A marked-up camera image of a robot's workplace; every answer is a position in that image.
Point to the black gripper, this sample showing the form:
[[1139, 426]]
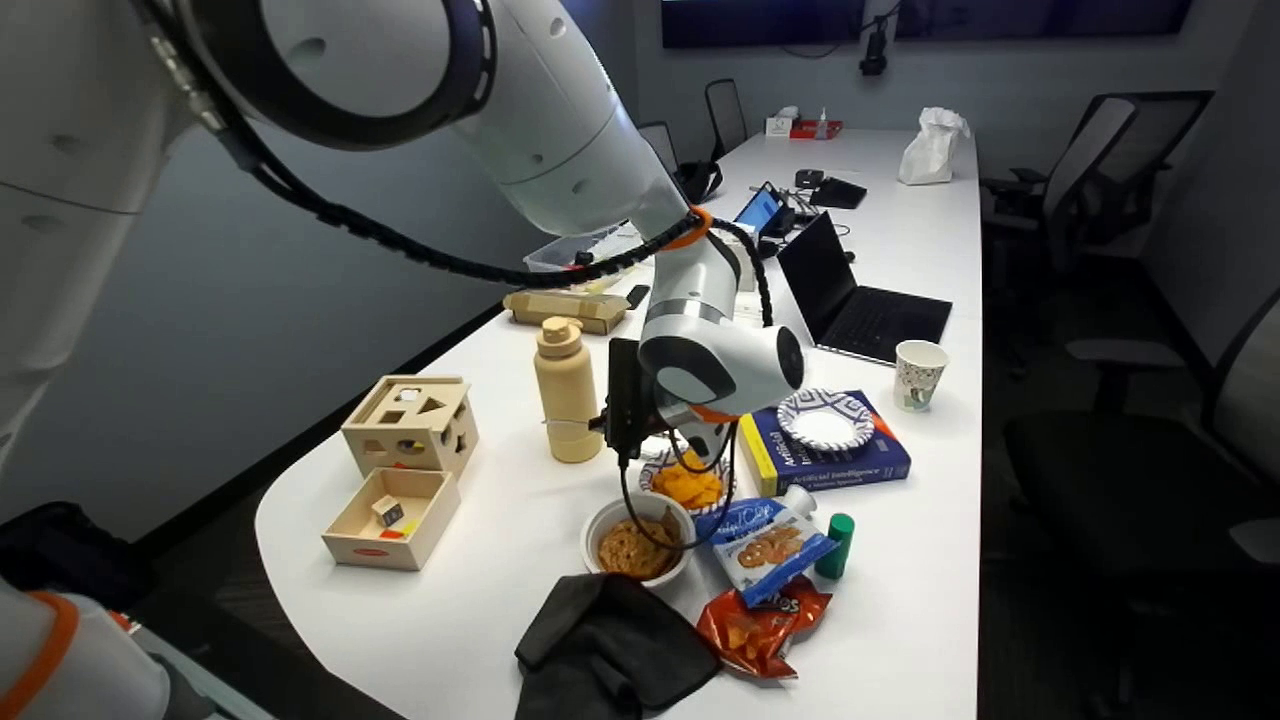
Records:
[[695, 441]]

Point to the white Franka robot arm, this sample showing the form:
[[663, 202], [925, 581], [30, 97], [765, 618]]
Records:
[[561, 122]]

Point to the patterned paper bowl with chips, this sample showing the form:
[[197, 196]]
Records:
[[700, 490]]

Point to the white bowl of pretzels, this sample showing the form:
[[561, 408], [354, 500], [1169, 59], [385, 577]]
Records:
[[636, 550]]

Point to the blue snack bag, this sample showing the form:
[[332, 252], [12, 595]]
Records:
[[762, 545]]

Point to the small white bottle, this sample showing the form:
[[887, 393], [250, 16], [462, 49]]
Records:
[[800, 500]]

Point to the beige water bottle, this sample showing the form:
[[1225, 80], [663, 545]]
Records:
[[571, 402]]

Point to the small green bottle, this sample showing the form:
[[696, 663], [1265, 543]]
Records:
[[838, 550]]

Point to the orange snack bag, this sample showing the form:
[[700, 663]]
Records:
[[762, 632]]

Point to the small black phone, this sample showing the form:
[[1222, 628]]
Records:
[[636, 298]]

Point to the black cloth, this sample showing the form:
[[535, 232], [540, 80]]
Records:
[[604, 653]]

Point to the open black laptop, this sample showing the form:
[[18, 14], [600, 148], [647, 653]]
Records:
[[866, 321]]

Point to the clear plastic storage bin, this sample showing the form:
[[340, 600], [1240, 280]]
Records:
[[566, 249]]

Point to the paper coffee cup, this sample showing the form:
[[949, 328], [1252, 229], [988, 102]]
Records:
[[920, 375]]

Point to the tablet with blue screen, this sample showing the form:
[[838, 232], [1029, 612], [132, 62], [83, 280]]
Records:
[[762, 204]]

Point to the wooden shape sorter cube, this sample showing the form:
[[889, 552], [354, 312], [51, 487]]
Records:
[[404, 426]]

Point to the black pouch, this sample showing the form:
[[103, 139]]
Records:
[[700, 180]]

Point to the orange toy block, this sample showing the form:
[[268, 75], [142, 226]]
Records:
[[391, 533]]

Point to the black flat case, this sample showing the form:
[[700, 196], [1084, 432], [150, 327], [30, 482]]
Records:
[[840, 193]]

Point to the open wooden box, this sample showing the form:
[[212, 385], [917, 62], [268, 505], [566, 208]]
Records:
[[351, 543]]

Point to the small white box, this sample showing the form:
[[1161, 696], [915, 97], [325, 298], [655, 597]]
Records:
[[783, 126]]

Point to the black office chair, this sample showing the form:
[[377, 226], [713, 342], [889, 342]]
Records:
[[725, 114], [1105, 147]]

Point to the red flat package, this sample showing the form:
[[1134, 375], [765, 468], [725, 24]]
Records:
[[818, 130]]

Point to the black webcam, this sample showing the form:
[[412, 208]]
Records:
[[879, 46]]

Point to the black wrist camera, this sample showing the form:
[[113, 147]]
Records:
[[629, 402]]

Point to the black wall monitor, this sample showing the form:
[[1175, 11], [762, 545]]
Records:
[[762, 21], [1041, 16]]

